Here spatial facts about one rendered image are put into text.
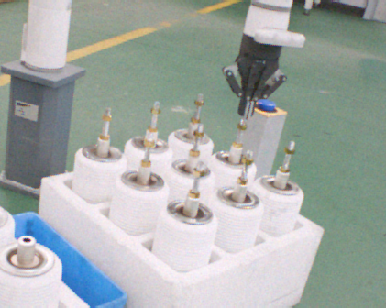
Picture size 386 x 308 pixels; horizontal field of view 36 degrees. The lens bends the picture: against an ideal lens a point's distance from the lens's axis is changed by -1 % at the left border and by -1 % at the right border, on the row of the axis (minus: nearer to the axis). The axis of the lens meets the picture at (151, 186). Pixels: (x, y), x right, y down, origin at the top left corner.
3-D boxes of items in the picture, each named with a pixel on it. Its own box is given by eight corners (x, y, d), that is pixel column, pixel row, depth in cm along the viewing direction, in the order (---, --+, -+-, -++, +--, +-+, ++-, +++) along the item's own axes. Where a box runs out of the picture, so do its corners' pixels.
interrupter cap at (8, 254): (-17, 255, 75) (-16, 250, 75) (34, 240, 80) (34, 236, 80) (15, 286, 71) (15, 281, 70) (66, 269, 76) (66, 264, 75)
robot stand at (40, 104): (-7, 183, 144) (-1, 65, 131) (26, 164, 157) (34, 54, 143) (43, 202, 140) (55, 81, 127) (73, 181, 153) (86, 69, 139)
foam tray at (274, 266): (34, 256, 120) (40, 177, 112) (172, 215, 145) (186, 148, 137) (159, 377, 95) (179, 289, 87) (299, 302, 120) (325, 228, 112)
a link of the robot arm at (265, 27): (258, 44, 98) (266, 6, 95) (233, 27, 107) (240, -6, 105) (304, 49, 101) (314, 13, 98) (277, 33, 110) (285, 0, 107)
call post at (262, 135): (213, 225, 143) (242, 105, 130) (232, 220, 148) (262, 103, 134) (235, 240, 139) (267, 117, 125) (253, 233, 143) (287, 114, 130)
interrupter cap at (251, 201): (248, 215, 97) (249, 212, 97) (208, 199, 100) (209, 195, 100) (265, 201, 103) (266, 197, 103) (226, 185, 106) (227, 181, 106)
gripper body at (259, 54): (276, 29, 110) (264, 77, 114) (235, 24, 107) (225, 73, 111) (294, 39, 103) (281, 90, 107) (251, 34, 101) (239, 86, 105)
